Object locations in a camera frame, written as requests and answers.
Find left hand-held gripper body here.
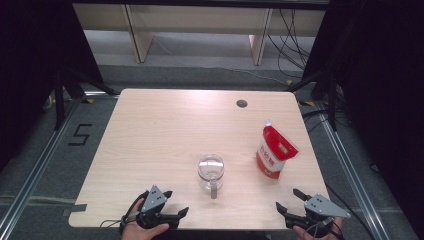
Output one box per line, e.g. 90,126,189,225
136,185,179,231

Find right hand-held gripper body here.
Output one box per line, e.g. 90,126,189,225
284,193,352,238

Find red and white spout pouch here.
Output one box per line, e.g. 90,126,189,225
255,119,300,180

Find clear glass jar with lid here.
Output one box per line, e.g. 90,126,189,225
197,153,226,200

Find person's right hand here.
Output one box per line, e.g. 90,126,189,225
293,218,344,240

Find person's left hand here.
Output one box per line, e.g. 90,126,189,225
120,197,170,240

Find grey tape strip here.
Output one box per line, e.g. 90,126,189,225
61,203,88,217

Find black metal stand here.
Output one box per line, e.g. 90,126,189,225
285,68,339,132
53,66,120,132

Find dark curtain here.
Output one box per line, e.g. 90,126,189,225
0,0,105,173
301,0,424,234

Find light wooden shelf unit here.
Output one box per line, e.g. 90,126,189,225
72,3,327,67

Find black wrist strap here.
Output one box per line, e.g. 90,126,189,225
119,190,150,234
306,219,344,240

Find long black floor cable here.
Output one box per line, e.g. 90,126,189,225
324,183,378,240

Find aluminium floor rail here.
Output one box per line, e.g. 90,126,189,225
314,101,388,240
0,96,83,231

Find thin grey cord loop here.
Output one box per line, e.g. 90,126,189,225
99,218,126,228

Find black floor cables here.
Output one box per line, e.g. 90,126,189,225
301,108,351,134

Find short aluminium cross rail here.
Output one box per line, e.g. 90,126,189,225
79,90,121,100

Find bundle of black cables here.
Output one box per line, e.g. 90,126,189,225
267,9,313,79

